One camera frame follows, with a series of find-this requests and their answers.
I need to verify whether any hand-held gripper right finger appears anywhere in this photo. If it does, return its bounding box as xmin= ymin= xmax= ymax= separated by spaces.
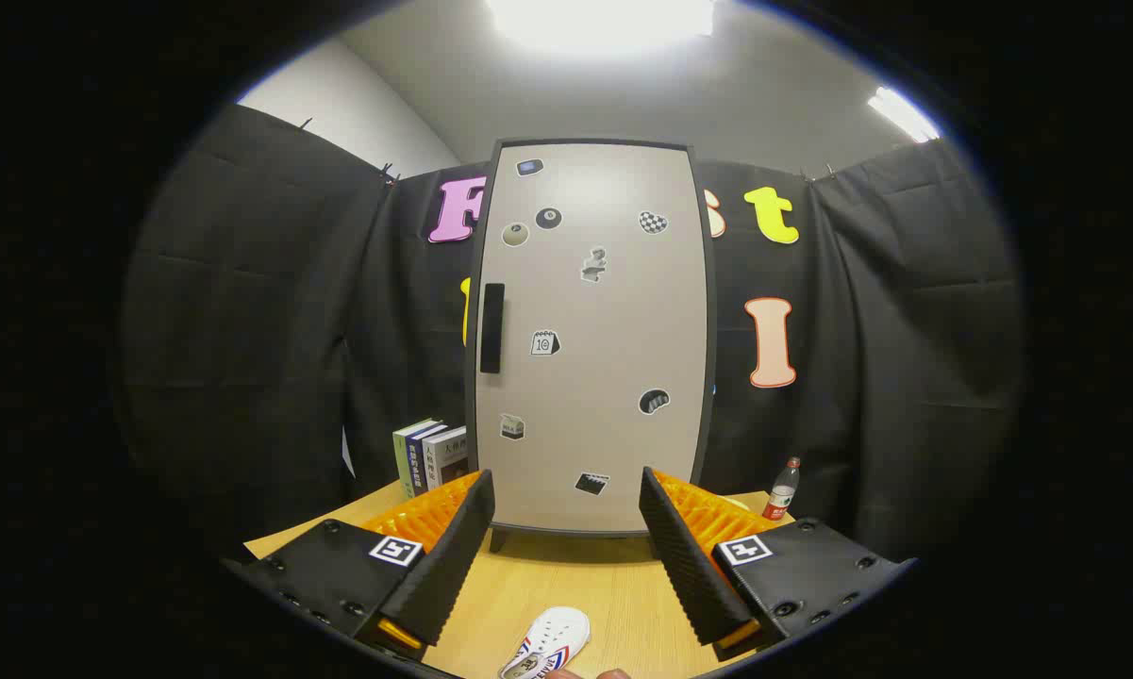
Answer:
xmin=639 ymin=466 xmax=916 ymax=661

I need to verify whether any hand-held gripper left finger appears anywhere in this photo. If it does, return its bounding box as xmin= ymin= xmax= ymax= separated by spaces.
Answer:
xmin=222 ymin=469 xmax=496 ymax=666

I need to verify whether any white canvas shoe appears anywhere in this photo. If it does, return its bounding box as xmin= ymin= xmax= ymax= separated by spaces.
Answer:
xmin=498 ymin=606 xmax=591 ymax=679

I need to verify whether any dark grey shoe cabinet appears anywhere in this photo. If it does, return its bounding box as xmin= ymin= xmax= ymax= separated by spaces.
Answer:
xmin=465 ymin=139 xmax=718 ymax=554

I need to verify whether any black door handle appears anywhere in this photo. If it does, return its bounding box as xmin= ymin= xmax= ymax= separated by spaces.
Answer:
xmin=479 ymin=283 xmax=506 ymax=374

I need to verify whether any blue book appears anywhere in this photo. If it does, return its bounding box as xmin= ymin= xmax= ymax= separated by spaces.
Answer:
xmin=406 ymin=424 xmax=444 ymax=496

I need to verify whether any white book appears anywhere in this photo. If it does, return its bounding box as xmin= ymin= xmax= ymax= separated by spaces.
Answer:
xmin=423 ymin=426 xmax=470 ymax=491

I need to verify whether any green book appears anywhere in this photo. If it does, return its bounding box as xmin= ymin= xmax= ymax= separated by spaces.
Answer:
xmin=393 ymin=420 xmax=435 ymax=499

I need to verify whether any red label plastic bottle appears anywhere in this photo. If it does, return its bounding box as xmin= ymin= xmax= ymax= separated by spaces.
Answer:
xmin=763 ymin=457 xmax=801 ymax=522

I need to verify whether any narrow ceiling light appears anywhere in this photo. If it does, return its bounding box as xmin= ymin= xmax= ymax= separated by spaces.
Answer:
xmin=868 ymin=87 xmax=941 ymax=144

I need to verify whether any large ceiling light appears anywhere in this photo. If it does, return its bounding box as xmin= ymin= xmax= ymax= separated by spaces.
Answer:
xmin=486 ymin=0 xmax=718 ymax=53

